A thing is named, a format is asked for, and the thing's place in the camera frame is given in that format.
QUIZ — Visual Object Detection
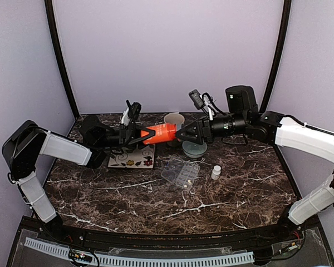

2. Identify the small circuit board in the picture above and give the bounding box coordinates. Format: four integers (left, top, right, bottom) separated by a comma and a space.
68, 250, 92, 263

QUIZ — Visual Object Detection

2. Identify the left black frame post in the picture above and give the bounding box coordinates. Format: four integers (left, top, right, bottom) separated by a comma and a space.
44, 0, 80, 120

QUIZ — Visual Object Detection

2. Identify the black frame post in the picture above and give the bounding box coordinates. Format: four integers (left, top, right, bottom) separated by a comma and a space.
44, 0, 80, 120
260, 0, 292, 113

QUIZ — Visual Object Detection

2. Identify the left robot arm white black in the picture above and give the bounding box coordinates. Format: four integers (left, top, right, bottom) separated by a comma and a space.
2, 115, 156, 243

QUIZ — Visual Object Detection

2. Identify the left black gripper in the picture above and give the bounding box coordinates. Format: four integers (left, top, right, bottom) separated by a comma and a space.
96, 122, 160, 149

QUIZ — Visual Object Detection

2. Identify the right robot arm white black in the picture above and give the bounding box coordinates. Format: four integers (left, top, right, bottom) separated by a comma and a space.
176, 85, 334, 241

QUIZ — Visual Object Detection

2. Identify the black front table rail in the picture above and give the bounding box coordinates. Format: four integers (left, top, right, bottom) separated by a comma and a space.
57, 225, 280, 249

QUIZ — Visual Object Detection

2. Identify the cream ceramic mug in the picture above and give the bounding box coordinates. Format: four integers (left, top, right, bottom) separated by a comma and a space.
164, 112, 185, 147

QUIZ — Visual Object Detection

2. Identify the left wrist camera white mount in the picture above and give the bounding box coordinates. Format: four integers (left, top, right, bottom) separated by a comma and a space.
121, 100, 142, 126

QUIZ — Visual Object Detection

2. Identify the square floral ceramic tray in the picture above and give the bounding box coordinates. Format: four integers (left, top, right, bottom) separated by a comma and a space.
107, 145, 155, 169

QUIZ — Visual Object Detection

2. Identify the celadon bowl on table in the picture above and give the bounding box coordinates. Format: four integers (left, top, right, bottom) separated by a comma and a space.
182, 141, 208, 159

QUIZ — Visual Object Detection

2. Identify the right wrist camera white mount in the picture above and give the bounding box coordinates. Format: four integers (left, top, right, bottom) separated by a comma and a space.
188, 89, 221, 121

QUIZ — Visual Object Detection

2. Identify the small white pill bottle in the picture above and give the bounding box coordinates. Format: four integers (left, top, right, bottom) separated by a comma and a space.
210, 165, 222, 180

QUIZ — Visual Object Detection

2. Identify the clear plastic pill organizer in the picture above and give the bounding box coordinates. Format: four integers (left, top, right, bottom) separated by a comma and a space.
161, 156, 200, 191

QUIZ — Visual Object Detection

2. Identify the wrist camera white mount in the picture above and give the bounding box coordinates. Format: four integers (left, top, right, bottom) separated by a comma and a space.
188, 89, 221, 121
121, 100, 142, 126

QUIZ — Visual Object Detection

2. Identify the right black frame post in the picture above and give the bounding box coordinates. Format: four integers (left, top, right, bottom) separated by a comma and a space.
260, 0, 292, 113

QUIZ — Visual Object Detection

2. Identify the white slotted cable duct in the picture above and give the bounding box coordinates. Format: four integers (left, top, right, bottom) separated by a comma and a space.
23, 238, 255, 266

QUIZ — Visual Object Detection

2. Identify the orange bottle grey cap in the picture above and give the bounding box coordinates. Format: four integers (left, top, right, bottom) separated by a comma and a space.
143, 123, 177, 145

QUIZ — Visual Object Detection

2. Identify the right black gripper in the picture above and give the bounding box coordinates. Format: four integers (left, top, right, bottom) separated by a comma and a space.
176, 113, 248, 145

